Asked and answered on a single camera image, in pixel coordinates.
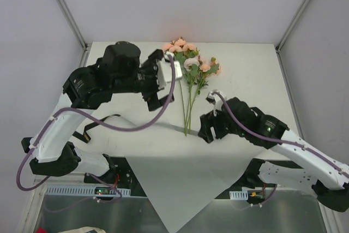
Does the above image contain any white wrapping paper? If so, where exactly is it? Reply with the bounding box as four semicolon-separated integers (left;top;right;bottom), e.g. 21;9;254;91
108;114;261;232

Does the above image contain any aluminium front rail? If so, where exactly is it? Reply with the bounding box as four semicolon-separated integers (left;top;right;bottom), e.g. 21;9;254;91
33;174;84;186

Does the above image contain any right white cable duct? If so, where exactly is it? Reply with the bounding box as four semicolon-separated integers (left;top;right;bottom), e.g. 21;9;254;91
229;190;249;201

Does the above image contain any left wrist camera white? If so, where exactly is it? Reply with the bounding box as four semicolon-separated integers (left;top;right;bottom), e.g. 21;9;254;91
156;51;183;90

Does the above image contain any white cable duct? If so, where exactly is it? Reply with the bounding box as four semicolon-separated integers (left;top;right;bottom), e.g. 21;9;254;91
46;186;131;198
229;190;249;201

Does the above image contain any black ribbon gold lettering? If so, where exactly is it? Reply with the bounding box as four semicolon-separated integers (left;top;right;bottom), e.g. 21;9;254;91
71;113;200;144

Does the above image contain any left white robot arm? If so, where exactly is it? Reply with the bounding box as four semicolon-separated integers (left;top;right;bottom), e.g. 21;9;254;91
22;41;182;183

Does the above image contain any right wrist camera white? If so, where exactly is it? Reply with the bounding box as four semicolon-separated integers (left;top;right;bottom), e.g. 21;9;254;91
206;89;226;116

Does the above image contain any left aluminium frame post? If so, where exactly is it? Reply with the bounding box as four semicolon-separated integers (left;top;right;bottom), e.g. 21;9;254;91
56;0;88;51

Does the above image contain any red object at bottom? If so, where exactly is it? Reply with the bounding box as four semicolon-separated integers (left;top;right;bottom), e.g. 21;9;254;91
35;228;47;233

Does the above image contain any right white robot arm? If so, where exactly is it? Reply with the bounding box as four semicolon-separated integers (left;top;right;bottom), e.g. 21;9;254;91
198;91;348;212

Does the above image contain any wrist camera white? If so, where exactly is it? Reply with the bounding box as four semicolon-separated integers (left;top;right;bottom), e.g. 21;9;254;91
156;51;183;90
206;89;226;116

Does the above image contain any right aluminium frame post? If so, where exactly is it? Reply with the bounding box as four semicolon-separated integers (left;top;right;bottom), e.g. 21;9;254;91
275;0;312;53

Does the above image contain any pink flower bouquet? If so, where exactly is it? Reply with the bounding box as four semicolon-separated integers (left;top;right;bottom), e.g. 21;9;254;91
162;38;221;135

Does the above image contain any left white cable duct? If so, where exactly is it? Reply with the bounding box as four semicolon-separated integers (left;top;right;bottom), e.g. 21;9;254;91
46;186;131;198

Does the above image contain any beige cloth bag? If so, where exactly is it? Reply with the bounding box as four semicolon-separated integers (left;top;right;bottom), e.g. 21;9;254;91
64;226;106;233

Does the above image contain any aluminium frame post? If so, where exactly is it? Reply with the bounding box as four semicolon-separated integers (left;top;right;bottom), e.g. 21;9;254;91
56;0;88;51
275;0;312;53

